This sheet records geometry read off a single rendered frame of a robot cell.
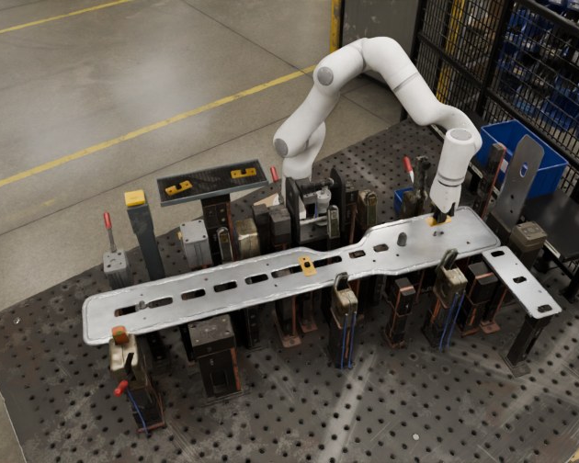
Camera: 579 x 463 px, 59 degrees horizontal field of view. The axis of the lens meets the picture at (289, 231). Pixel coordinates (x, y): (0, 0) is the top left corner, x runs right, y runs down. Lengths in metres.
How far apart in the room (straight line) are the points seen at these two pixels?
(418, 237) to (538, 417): 0.67
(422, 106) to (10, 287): 2.55
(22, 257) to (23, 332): 1.41
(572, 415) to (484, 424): 0.28
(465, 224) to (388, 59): 0.67
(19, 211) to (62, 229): 0.39
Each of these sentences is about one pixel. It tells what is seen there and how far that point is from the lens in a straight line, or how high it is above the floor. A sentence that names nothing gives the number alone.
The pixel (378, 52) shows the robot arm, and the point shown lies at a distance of 1.58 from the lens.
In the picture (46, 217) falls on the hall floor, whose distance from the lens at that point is 3.72.
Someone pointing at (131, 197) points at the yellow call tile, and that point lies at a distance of 1.76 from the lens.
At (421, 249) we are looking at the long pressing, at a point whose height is 1.00.
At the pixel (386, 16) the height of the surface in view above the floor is 0.72.
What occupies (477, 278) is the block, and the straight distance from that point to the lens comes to 1.76.
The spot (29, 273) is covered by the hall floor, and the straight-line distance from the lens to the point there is 3.37.
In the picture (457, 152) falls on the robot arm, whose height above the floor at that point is 1.37.
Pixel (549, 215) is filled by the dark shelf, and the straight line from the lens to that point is 2.00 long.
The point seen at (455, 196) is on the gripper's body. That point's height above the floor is 1.21.
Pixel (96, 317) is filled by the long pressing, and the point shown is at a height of 1.00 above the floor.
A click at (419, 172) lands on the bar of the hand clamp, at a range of 1.81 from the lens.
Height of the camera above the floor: 2.24
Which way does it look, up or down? 44 degrees down
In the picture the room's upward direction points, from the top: 1 degrees counter-clockwise
